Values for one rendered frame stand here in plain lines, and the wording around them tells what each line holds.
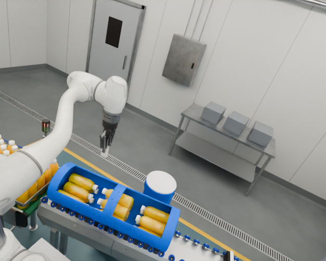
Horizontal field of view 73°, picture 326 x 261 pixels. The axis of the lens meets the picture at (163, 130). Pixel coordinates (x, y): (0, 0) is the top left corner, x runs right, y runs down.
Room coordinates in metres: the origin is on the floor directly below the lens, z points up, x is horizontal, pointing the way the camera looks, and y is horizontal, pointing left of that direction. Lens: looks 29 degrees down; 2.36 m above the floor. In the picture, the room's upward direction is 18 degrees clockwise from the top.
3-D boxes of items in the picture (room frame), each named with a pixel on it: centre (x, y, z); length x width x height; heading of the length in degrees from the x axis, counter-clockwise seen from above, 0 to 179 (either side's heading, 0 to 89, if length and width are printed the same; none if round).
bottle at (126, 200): (1.07, 0.15, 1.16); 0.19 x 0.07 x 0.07; 83
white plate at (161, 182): (1.50, -0.13, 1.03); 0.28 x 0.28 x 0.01
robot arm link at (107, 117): (0.92, 0.26, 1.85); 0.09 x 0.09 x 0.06
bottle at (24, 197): (0.97, 0.78, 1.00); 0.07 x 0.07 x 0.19
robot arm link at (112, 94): (0.92, 0.27, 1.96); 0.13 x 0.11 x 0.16; 79
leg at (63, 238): (1.18, 0.56, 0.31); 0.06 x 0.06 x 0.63; 83
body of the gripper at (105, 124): (0.93, 0.26, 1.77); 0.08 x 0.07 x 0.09; 170
